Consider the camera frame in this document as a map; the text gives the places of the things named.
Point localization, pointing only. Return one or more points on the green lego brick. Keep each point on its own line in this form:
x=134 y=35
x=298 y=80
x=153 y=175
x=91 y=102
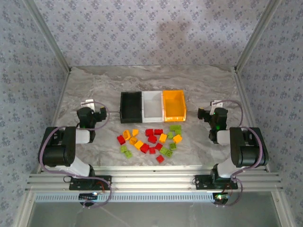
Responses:
x=173 y=146
x=175 y=128
x=168 y=154
x=163 y=150
x=178 y=133
x=128 y=154
x=123 y=149
x=170 y=135

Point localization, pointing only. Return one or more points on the red lego brick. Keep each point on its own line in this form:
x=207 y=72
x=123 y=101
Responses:
x=144 y=148
x=158 y=132
x=158 y=146
x=160 y=159
x=152 y=150
x=152 y=139
x=149 y=132
x=121 y=140

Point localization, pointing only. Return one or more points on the orange lego brick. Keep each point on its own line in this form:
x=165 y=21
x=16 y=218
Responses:
x=163 y=137
x=138 y=145
x=135 y=132
x=177 y=139
x=133 y=141
x=126 y=134

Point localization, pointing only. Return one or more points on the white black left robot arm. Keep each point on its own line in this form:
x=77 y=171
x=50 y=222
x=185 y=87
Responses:
x=59 y=151

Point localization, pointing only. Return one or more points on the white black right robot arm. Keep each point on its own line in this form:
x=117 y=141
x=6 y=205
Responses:
x=246 y=153

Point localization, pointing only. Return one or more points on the black plastic bin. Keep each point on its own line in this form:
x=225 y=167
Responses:
x=131 y=106

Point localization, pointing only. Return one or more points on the orange plastic bin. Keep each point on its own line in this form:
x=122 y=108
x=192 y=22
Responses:
x=174 y=106

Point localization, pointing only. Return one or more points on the white plastic bin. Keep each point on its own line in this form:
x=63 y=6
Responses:
x=152 y=108

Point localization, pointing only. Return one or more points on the small circuit board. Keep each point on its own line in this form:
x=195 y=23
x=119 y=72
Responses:
x=221 y=197
x=86 y=196

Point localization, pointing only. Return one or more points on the wide aluminium extrusion beam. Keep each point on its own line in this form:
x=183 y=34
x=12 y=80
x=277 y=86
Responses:
x=154 y=182

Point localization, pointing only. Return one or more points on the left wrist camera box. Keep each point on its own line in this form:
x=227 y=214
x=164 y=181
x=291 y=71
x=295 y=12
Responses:
x=88 y=103

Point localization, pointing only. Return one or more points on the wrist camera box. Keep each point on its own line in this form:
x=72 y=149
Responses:
x=88 y=103
x=217 y=104

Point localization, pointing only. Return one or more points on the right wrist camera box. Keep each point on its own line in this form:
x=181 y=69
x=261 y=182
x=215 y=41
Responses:
x=217 y=104

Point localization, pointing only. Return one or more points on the aluminium side rail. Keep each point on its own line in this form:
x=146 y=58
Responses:
x=251 y=118
x=55 y=118

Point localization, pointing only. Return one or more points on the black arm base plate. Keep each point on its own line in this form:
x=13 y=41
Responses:
x=78 y=185
x=201 y=183

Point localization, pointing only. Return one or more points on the aluminium frame post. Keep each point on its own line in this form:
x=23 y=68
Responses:
x=49 y=35
x=257 y=35

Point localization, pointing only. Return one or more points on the aluminium frame leg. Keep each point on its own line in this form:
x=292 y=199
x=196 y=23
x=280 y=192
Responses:
x=26 y=210
x=282 y=210

